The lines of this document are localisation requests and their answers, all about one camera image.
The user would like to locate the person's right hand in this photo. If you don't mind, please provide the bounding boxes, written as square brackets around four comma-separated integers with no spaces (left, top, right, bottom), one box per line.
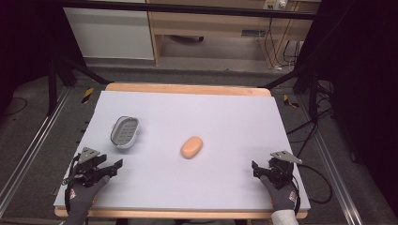
[260,174,300,212]

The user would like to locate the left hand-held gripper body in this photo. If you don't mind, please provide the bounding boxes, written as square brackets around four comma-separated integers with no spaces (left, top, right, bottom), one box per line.
[72,146,108,188]

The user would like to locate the wooden table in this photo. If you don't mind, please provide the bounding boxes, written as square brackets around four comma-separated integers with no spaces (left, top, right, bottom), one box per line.
[54,82,309,220]

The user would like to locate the hanging cables under desk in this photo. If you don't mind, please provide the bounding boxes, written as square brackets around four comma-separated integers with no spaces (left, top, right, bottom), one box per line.
[263,17,304,71]

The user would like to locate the person's left hand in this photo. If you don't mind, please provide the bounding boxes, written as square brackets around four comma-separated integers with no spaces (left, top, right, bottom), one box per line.
[65,174,111,225]

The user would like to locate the bundle of black floor cables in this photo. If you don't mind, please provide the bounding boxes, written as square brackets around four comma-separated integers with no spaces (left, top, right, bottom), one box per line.
[285,80,337,159]

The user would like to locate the yellow black striped tape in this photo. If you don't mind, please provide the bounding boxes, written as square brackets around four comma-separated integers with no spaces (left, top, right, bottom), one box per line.
[283,94,299,109]
[81,87,95,104]

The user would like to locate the black horizontal bar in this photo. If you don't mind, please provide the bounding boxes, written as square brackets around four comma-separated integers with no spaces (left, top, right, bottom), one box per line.
[59,0,317,21]

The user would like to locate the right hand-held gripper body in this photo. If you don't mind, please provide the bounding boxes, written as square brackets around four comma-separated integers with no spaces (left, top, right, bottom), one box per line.
[260,150,304,190]

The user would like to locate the white power strip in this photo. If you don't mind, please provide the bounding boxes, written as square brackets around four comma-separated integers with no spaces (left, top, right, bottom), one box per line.
[263,0,288,10]

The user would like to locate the white table mat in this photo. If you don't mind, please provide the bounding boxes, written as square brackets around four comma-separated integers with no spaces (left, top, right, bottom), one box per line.
[53,90,312,212]

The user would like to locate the grey soap dish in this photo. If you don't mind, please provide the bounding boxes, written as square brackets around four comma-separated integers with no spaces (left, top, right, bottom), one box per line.
[110,115,141,150]

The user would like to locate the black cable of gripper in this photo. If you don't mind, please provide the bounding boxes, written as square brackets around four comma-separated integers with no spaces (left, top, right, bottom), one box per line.
[289,163,333,217]
[61,153,83,217]

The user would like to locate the white cabinet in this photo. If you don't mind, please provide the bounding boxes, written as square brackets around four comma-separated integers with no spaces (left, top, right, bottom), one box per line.
[62,0,156,61]

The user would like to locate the orange soap bar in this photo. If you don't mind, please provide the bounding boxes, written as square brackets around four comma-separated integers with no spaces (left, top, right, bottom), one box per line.
[180,135,204,160]

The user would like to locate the wooden desk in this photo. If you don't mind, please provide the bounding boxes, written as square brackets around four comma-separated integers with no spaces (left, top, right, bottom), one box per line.
[145,0,321,69]

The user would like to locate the black metal stand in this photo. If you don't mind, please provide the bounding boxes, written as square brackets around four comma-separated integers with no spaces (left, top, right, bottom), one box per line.
[257,64,320,124]
[46,52,111,117]

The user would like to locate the metal floor rail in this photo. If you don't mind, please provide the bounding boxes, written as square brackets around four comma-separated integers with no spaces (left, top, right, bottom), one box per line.
[297,93,364,225]
[0,86,73,218]

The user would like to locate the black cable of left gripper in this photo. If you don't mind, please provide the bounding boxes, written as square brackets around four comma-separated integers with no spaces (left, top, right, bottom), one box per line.
[61,153,83,217]

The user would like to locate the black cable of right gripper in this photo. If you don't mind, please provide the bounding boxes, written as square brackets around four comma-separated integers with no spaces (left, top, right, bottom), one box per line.
[289,163,333,217]

